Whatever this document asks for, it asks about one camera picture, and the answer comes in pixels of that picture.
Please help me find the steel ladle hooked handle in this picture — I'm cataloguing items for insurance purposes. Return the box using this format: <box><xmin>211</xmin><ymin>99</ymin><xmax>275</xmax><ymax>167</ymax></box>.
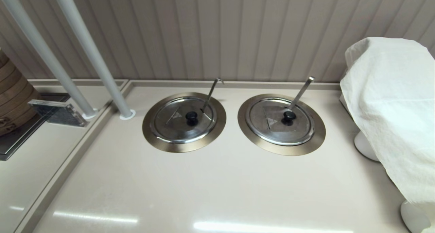
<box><xmin>202</xmin><ymin>78</ymin><xmax>225</xmax><ymax>115</ymax></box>

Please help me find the steel pot lid black knob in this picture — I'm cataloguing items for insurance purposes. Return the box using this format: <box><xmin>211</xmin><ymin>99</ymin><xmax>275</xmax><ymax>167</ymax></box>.
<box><xmin>245</xmin><ymin>97</ymin><xmax>315</xmax><ymax>146</ymax></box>
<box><xmin>150</xmin><ymin>96</ymin><xmax>218</xmax><ymax>144</ymax></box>

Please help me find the white metal pole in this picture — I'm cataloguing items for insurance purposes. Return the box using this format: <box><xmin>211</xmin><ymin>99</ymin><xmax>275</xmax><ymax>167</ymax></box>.
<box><xmin>50</xmin><ymin>0</ymin><xmax>136</xmax><ymax>120</ymax></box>
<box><xmin>0</xmin><ymin>0</ymin><xmax>99</xmax><ymax>120</ymax></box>

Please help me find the white round appliance foot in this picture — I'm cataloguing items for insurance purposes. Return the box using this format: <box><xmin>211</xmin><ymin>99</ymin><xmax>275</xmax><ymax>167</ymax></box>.
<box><xmin>400</xmin><ymin>200</ymin><xmax>432</xmax><ymax>233</ymax></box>
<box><xmin>354</xmin><ymin>130</ymin><xmax>380</xmax><ymax>162</ymax></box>

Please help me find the white cloth cover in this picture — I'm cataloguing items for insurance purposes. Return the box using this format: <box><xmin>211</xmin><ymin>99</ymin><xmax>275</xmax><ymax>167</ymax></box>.
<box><xmin>340</xmin><ymin>37</ymin><xmax>435</xmax><ymax>227</ymax></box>

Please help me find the bamboo steamer stack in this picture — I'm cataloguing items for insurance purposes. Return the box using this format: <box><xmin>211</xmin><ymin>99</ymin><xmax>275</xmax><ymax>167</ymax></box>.
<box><xmin>0</xmin><ymin>49</ymin><xmax>42</xmax><ymax>137</ymax></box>

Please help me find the steel ladle flat handle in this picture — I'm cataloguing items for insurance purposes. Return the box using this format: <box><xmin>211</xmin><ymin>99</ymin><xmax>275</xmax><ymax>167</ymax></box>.
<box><xmin>289</xmin><ymin>77</ymin><xmax>315</xmax><ymax>110</ymax></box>

